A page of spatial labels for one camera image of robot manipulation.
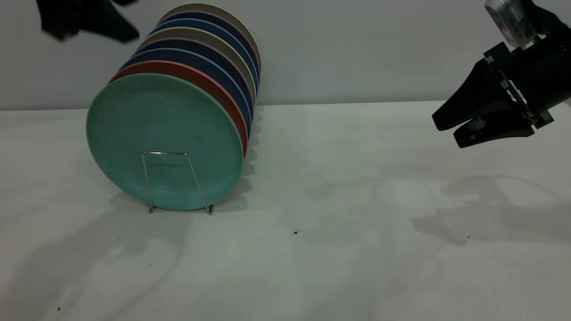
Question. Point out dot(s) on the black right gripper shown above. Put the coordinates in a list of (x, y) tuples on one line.
[(539, 76)]

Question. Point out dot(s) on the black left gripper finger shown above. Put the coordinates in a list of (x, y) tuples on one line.
[(100, 18), (58, 18)]

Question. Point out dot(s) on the green round plate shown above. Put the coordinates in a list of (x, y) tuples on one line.
[(165, 133)]

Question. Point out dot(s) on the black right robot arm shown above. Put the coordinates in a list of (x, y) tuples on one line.
[(551, 18)]

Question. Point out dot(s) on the coral pink round plate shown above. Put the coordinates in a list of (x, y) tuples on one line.
[(178, 67)]

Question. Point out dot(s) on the navy plate with blue rim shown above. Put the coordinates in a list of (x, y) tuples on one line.
[(189, 55)]

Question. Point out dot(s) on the beige round plate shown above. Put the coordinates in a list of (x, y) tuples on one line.
[(209, 7), (196, 33)]

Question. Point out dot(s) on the dark purple round plate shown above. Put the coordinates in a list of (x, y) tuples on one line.
[(200, 45), (215, 18)]

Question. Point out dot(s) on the teal blue round plate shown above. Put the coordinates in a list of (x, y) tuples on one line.
[(209, 26)]

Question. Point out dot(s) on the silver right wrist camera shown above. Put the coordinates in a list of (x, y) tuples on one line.
[(511, 20)]

